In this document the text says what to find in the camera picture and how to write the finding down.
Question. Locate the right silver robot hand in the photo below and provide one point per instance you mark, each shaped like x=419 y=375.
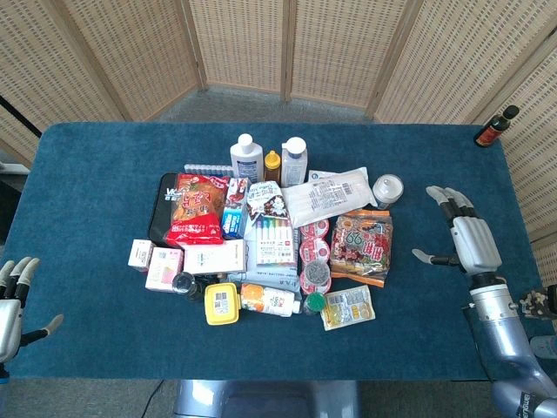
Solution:
x=473 y=244

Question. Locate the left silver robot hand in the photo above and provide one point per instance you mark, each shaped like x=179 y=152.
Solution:
x=9 y=305

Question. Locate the right blue-silver robot arm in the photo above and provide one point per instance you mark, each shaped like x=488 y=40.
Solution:
x=509 y=344

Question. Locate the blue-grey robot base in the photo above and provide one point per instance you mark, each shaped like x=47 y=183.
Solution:
x=265 y=399

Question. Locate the orange transparent snack bag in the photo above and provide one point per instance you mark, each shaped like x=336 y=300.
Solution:
x=360 y=247

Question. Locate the red snack bag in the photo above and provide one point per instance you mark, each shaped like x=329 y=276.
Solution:
x=196 y=209

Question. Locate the blue table cloth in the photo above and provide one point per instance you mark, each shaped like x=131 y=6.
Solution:
x=87 y=278

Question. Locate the black white studded object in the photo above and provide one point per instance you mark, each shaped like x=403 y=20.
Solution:
x=536 y=302

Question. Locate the clear round jar white lid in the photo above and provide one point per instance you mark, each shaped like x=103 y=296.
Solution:
x=387 y=190

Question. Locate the dark sauce bottle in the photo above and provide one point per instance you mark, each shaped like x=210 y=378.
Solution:
x=494 y=127

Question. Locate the small white pink box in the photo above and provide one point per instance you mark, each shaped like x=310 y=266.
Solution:
x=140 y=254

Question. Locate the yellow pill sachet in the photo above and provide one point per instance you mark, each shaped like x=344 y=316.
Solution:
x=348 y=307

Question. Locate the white plastic packet with barcode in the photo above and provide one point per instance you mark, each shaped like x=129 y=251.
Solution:
x=328 y=194

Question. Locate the red-white cup pack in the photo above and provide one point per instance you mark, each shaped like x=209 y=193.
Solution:
x=314 y=244

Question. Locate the steel wool scrubber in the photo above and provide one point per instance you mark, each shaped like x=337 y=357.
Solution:
x=316 y=273

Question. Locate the small green lid jar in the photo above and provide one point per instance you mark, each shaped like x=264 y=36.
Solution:
x=314 y=303

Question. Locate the dark glass jar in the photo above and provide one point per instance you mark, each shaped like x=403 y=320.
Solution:
x=187 y=285

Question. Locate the clear bottle with blue-white cap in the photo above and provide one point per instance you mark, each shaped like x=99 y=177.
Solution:
x=293 y=162

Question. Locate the coloured marker pen set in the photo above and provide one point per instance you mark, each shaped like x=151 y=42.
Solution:
x=274 y=241

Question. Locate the white rectangular box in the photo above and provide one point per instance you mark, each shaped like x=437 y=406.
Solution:
x=214 y=257

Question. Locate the white patterned snack pouch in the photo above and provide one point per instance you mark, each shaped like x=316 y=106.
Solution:
x=267 y=201

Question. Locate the orange juice bottle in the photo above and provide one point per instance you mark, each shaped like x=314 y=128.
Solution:
x=270 y=300

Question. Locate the yellow lid container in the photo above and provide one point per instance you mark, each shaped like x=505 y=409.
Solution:
x=222 y=304

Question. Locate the amber bottle with yellow cap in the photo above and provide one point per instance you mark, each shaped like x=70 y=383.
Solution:
x=272 y=166

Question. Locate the grey battery strip pack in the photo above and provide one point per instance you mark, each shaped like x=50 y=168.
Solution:
x=204 y=168

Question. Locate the blue and red toothpaste box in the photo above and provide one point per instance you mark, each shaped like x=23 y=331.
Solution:
x=235 y=209

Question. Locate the white bottle with white cap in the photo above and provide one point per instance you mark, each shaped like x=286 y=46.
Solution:
x=246 y=158

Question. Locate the woven folding screen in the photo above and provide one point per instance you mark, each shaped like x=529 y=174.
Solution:
x=278 y=48

